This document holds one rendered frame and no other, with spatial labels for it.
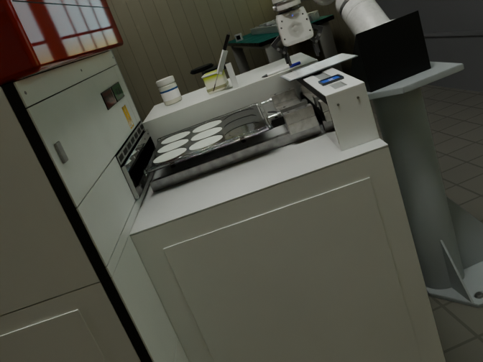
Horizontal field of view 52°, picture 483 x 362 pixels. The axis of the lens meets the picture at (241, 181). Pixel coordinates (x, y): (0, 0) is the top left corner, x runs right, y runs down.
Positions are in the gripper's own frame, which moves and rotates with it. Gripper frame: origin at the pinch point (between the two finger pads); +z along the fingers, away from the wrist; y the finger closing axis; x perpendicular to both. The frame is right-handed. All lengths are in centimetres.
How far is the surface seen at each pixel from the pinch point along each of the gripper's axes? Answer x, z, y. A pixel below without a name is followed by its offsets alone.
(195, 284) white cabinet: -56, 35, -48
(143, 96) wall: 660, 61, -178
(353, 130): -50, 13, 0
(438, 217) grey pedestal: -3, 68, 29
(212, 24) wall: 683, -7, -33
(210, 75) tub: 13.7, -3.1, -30.6
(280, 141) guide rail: -29.0, 15.6, -16.3
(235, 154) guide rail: -29.0, 15.0, -29.4
